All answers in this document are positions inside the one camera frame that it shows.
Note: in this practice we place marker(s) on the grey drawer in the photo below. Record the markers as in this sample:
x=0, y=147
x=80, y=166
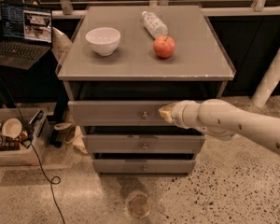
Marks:
x=131, y=143
x=143, y=166
x=117, y=113

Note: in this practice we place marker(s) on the white ceramic bowl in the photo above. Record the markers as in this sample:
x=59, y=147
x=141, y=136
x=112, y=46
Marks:
x=104, y=40

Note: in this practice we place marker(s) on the clear plastic storage bin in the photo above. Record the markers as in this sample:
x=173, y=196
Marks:
x=33, y=138

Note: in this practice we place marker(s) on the white bag beside cabinet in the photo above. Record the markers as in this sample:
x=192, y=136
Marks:
x=61, y=44

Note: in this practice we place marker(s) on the white diagonal support post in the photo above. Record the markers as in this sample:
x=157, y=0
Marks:
x=268, y=83

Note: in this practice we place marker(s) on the metal window railing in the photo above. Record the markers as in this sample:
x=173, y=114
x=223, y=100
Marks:
x=152, y=3

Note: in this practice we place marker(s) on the grey bottom drawer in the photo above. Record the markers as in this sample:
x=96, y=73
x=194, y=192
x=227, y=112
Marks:
x=143, y=166

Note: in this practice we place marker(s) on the grey top drawer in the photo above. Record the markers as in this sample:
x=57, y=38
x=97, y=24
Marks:
x=117, y=113

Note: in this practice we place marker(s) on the white bowl in bin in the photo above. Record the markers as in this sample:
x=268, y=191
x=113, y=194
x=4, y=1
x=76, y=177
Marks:
x=12, y=128

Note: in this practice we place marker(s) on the grey middle drawer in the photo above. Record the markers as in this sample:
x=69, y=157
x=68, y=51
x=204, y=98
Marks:
x=131, y=143

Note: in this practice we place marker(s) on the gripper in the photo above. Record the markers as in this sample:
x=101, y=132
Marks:
x=178, y=115

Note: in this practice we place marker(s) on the grey drawer cabinet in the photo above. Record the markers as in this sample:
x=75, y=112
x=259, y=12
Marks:
x=199, y=69

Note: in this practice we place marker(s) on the clear plastic water bottle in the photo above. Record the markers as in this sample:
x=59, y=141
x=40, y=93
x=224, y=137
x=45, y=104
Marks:
x=154, y=24

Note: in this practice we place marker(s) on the red apple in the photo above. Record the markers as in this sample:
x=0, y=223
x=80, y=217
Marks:
x=164, y=46

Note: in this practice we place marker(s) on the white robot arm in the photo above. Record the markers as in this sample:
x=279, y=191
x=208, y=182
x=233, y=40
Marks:
x=223, y=121

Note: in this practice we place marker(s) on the brown snack packet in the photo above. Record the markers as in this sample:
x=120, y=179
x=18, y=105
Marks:
x=8, y=143

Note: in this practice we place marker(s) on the black open laptop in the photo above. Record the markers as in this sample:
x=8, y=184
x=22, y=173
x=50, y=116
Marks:
x=27, y=34

